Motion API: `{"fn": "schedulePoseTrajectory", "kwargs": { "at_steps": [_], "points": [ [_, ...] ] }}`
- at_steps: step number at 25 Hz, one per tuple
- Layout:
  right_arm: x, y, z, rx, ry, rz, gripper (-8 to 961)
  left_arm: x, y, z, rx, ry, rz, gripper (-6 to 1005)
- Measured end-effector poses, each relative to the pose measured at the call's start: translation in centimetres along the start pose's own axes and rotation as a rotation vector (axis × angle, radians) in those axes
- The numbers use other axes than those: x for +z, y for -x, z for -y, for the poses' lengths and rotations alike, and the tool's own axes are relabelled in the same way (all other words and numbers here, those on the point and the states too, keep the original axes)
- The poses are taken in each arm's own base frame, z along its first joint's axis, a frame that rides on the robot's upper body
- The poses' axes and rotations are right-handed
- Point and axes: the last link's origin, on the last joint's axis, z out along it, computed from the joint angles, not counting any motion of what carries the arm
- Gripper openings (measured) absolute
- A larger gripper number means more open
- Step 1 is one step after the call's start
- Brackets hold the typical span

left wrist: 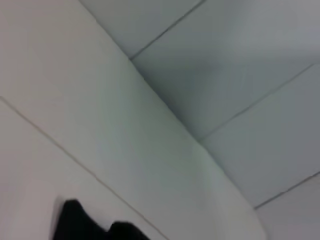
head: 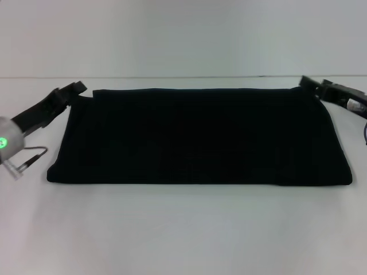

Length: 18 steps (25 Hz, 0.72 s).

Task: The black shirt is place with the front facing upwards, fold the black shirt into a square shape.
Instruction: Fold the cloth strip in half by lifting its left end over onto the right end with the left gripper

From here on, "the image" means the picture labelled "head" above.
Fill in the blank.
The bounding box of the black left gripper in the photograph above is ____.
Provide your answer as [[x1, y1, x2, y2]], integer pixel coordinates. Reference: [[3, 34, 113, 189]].
[[10, 80, 88, 136]]

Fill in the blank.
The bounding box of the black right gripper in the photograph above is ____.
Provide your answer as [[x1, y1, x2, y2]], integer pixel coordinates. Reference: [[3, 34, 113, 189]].
[[298, 74, 367, 116]]

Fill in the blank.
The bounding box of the black shirt with FREE print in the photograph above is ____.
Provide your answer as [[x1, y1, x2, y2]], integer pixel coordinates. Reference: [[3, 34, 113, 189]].
[[46, 87, 354, 187]]

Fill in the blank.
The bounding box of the silver right wrist connector plug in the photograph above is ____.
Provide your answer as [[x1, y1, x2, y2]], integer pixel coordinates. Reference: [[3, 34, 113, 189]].
[[345, 98, 367, 113]]

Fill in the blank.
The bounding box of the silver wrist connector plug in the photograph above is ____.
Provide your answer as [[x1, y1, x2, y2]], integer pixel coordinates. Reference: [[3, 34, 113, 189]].
[[345, 98, 367, 113], [2, 159, 27, 182]]

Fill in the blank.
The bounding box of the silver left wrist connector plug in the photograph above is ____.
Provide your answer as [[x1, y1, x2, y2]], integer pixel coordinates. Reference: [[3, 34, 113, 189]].
[[2, 159, 27, 182]]

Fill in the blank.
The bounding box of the thin left wrist cable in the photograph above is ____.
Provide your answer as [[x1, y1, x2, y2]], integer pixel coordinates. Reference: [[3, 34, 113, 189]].
[[22, 146, 49, 171]]

